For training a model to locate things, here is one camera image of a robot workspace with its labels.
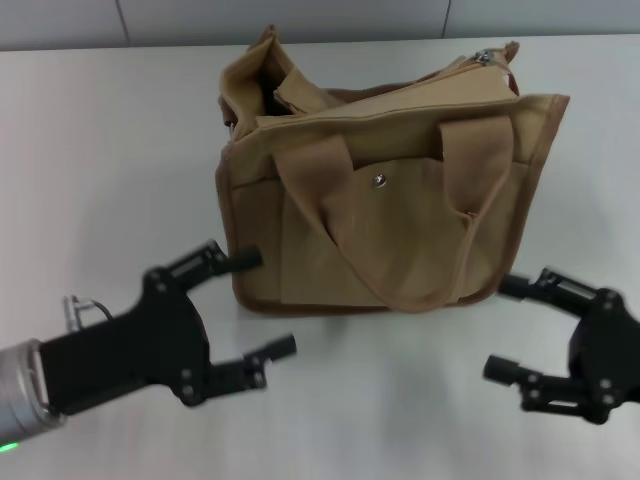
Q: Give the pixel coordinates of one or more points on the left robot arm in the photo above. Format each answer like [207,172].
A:
[20,395]

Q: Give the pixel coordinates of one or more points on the silver zipper pull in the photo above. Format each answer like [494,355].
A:
[483,56]

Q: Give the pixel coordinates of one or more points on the khaki canvas food bag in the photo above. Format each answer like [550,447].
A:
[390,210]

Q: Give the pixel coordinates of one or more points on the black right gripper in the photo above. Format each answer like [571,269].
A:
[610,350]

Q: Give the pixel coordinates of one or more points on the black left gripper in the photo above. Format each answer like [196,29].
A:
[135,350]

